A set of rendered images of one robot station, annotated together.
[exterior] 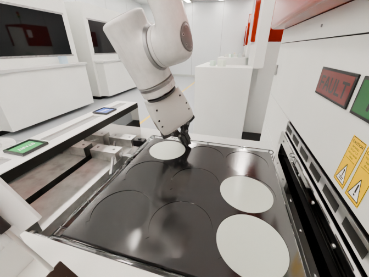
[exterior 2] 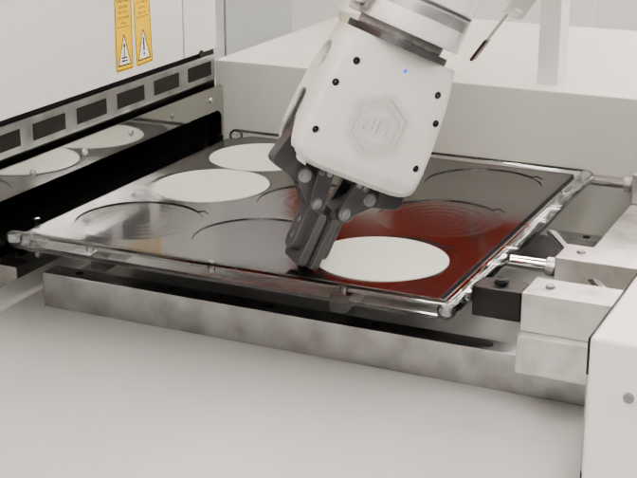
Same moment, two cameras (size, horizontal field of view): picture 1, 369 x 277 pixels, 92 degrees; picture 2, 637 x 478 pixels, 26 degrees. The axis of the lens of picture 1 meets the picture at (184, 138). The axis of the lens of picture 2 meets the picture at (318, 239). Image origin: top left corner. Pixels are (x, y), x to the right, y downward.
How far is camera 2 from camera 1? 1.40 m
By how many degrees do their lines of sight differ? 134
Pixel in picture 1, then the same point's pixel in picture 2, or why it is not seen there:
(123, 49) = not seen: outside the picture
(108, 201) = (517, 193)
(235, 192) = (235, 185)
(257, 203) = (205, 174)
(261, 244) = (248, 155)
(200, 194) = not seen: hidden behind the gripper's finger
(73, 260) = (493, 82)
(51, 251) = (521, 85)
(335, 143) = (97, 31)
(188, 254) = not seen: hidden behind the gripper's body
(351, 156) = (123, 21)
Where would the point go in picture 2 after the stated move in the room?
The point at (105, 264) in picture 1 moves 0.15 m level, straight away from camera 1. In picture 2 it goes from (458, 81) to (556, 112)
